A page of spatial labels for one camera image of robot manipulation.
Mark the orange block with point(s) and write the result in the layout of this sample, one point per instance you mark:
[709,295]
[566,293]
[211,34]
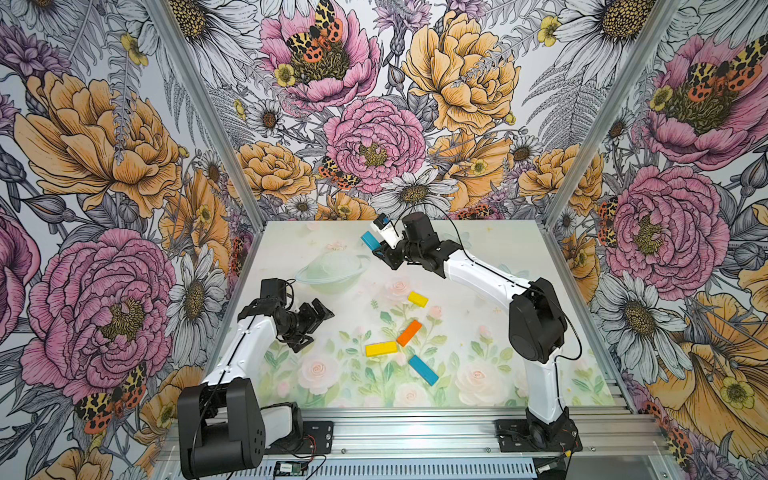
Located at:
[409,333]

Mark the small green circuit board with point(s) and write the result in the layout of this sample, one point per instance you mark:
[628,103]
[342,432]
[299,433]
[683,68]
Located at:
[294,468]

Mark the small yellow block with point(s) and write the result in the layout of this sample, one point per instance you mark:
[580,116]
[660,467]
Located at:
[418,299]

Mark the left aluminium corner post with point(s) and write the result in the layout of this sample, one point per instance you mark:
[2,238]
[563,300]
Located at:
[164,20]

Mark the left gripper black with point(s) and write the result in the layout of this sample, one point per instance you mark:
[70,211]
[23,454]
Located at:
[311,322]

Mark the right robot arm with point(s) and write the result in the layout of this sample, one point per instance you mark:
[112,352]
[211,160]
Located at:
[537,324]

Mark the white vented cable duct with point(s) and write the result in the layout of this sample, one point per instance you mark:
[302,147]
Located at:
[440,468]

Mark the long yellow block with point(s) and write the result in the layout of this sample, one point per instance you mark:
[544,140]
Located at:
[381,349]

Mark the right aluminium corner post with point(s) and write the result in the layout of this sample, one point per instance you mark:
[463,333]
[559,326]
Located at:
[643,50]

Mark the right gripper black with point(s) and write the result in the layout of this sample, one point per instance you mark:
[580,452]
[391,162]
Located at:
[390,259]

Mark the aluminium corner post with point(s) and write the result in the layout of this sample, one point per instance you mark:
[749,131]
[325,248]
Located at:
[164,20]
[643,50]

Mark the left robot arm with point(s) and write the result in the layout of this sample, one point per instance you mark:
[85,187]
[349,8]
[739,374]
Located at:
[222,428]

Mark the teal block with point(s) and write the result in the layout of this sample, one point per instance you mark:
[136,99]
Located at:
[423,370]
[370,241]

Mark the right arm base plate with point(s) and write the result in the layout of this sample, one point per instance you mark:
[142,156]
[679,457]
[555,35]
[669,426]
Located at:
[516,437]

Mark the aluminium front rail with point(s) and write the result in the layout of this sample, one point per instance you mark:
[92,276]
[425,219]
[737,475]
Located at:
[470,432]

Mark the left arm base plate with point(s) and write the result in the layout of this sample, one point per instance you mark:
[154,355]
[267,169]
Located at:
[314,438]

